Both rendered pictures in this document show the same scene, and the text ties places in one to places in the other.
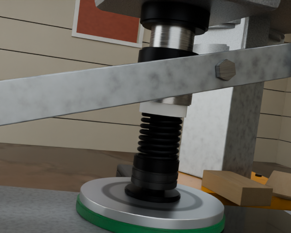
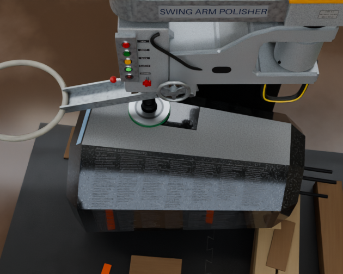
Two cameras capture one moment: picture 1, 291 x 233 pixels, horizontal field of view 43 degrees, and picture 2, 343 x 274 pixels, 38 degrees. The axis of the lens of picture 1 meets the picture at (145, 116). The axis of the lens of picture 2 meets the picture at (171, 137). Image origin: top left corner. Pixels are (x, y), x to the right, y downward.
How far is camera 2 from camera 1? 219 cm
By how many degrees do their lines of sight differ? 58
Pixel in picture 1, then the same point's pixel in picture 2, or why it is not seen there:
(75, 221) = (126, 116)
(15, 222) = (111, 116)
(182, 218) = (148, 123)
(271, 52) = not seen: hidden behind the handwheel
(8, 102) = (104, 103)
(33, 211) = (116, 109)
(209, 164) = not seen: hidden behind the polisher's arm
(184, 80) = (147, 97)
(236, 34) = not seen: outside the picture
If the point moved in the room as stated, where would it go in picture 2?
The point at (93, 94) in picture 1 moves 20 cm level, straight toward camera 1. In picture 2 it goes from (123, 101) to (112, 136)
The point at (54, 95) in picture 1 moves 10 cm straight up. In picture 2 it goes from (114, 101) to (111, 89)
